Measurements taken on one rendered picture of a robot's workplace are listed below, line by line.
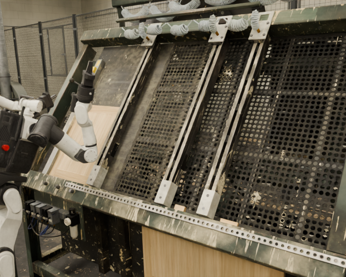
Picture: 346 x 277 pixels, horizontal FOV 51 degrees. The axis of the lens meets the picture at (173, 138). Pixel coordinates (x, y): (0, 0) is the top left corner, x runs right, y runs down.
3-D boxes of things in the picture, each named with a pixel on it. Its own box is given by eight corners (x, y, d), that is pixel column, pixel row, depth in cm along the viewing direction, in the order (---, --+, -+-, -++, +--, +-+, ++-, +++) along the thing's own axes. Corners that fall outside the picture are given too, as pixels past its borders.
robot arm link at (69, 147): (88, 171, 201) (56, 147, 189) (79, 165, 212) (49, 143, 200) (100, 154, 204) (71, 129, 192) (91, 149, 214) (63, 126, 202)
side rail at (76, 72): (32, 172, 274) (20, 166, 265) (92, 53, 307) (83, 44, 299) (37, 173, 270) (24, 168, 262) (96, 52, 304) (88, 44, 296)
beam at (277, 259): (24, 187, 270) (12, 182, 262) (32, 172, 274) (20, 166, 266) (346, 293, 140) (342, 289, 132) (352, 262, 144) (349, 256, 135)
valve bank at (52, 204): (18, 229, 242) (14, 195, 237) (38, 221, 253) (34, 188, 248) (66, 251, 213) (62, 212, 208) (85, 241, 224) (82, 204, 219)
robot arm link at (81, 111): (84, 104, 193) (89, 128, 197) (89, 100, 202) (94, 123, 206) (72, 105, 194) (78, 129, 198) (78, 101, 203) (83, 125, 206)
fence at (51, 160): (45, 175, 254) (41, 172, 251) (100, 62, 283) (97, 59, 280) (50, 176, 251) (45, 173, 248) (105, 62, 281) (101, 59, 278)
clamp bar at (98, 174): (91, 187, 227) (63, 172, 209) (158, 33, 263) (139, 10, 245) (102, 189, 221) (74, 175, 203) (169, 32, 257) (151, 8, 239)
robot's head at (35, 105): (34, 115, 202) (38, 99, 203) (17, 111, 203) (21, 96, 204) (39, 117, 209) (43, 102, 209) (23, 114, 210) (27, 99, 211)
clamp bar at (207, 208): (199, 216, 180) (175, 200, 162) (263, 25, 216) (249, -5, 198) (216, 221, 174) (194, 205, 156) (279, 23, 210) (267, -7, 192)
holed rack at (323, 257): (65, 186, 232) (64, 186, 231) (67, 182, 232) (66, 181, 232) (345, 268, 134) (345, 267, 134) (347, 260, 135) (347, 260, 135)
